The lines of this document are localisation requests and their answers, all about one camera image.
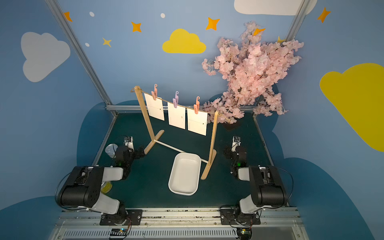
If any white postcard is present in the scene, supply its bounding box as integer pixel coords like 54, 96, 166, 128
144, 94, 165, 121
187, 109, 208, 136
168, 103, 186, 129

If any salmon clothespin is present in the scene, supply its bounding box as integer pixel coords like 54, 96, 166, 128
194, 96, 200, 115

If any pink clothespin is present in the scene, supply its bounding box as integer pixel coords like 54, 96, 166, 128
151, 84, 158, 101

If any purple clothespin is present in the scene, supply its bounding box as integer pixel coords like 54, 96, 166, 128
173, 91, 179, 109

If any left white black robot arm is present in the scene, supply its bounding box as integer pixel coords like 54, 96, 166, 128
55, 146, 146, 218

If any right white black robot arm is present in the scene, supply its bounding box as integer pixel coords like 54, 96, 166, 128
224, 145, 294, 216

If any clear plastic cup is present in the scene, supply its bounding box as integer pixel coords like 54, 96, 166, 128
105, 144, 118, 159

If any white plastic tray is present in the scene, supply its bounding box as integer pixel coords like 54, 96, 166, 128
168, 153, 202, 196

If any left small circuit board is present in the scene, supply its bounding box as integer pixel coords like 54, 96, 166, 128
109, 228, 129, 240

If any small circuit board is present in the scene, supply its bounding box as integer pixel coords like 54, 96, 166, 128
109, 228, 129, 240
236, 228, 253, 240

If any right small circuit board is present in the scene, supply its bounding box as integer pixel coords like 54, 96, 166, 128
236, 228, 253, 240

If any pink cherry blossom tree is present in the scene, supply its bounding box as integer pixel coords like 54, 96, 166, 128
202, 21, 304, 124

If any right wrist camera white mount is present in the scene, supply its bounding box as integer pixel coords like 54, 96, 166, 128
231, 136, 241, 152

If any wooden drying rack frame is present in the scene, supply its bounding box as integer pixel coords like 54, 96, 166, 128
131, 86, 220, 180

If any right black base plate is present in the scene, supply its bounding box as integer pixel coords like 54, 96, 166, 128
219, 205, 261, 227

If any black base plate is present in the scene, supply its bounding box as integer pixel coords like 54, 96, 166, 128
219, 205, 261, 227
100, 209, 143, 226

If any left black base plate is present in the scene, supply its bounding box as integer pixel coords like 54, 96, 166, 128
100, 209, 143, 226

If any aluminium mounting rail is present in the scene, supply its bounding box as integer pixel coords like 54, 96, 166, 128
49, 207, 309, 240

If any left aluminium corner post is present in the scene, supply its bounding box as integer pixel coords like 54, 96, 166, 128
45, 0, 113, 105

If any aluminium corner post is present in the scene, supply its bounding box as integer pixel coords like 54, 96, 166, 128
45, 0, 113, 105
286, 0, 310, 42

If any right aluminium corner post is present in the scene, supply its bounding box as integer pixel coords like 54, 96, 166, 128
286, 0, 310, 42

